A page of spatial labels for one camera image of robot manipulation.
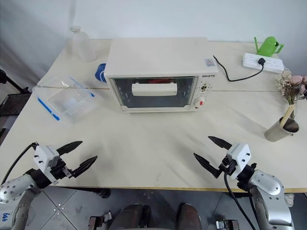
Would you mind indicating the wooden chopsticks bundle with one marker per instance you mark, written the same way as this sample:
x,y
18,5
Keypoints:
x,y
287,116

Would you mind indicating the metal caster wheel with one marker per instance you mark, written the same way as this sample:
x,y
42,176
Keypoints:
x,y
99,220
227,225

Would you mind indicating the clear container blue clips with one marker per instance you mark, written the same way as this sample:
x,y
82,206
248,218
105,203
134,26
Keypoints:
x,y
64,100

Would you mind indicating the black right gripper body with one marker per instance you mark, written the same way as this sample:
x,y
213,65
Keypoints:
x,y
227,166

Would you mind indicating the blue tape roll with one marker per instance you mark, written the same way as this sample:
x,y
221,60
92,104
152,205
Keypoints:
x,y
99,73

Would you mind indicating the black metal stand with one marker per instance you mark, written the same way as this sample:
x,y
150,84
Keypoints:
x,y
12,100

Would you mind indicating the white power strip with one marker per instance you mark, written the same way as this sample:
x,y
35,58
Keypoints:
x,y
251,60

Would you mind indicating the dried flower bouquet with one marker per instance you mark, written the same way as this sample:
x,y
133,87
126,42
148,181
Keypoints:
x,y
291,86

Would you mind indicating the white toaster oven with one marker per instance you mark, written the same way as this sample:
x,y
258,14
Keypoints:
x,y
158,56

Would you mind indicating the green watering can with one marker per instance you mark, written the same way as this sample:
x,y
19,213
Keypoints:
x,y
269,45

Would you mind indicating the dark rounded shape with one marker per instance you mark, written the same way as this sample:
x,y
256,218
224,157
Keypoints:
x,y
132,218
189,216

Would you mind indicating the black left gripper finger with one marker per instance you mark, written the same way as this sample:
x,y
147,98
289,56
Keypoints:
x,y
85,165
70,146

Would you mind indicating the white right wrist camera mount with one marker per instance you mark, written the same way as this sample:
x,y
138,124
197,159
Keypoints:
x,y
238,153

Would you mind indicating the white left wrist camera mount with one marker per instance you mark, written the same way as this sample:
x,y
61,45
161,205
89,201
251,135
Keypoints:
x,y
44,154

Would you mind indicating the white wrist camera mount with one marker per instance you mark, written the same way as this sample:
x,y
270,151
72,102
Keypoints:
x,y
44,154
238,153

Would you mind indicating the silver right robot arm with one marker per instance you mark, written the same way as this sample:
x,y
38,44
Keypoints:
x,y
268,189

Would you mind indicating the black table foot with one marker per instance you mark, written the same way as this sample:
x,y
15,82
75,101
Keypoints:
x,y
102,192

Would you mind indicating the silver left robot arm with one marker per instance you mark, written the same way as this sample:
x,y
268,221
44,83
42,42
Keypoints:
x,y
14,191

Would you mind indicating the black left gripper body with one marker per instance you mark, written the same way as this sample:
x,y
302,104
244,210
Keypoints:
x,y
61,170

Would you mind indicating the translucent plastic bottle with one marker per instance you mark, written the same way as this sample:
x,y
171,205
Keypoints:
x,y
81,45

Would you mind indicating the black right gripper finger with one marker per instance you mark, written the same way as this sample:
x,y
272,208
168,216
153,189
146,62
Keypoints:
x,y
207,165
220,142

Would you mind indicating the metal cup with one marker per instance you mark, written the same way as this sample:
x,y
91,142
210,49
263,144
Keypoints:
x,y
278,133

